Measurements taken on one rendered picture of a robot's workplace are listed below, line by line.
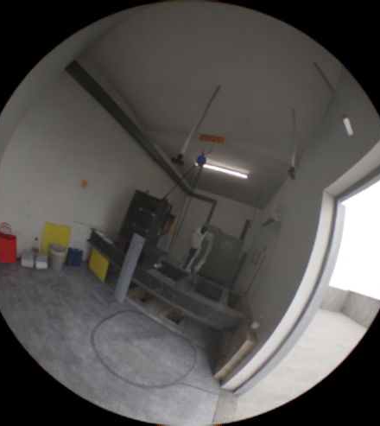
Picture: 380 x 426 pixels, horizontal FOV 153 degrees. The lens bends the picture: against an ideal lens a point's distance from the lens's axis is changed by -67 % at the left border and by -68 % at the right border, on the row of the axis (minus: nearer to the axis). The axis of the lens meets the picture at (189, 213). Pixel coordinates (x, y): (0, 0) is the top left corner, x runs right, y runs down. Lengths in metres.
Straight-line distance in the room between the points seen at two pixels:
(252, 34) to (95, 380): 2.90
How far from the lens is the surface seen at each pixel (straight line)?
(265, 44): 1.52
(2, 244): 2.33
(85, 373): 1.49
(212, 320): 1.88
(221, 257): 4.71
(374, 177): 1.10
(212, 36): 1.59
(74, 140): 2.30
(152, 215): 1.94
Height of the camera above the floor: 1.39
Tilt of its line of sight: 6 degrees up
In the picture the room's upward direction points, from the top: 23 degrees clockwise
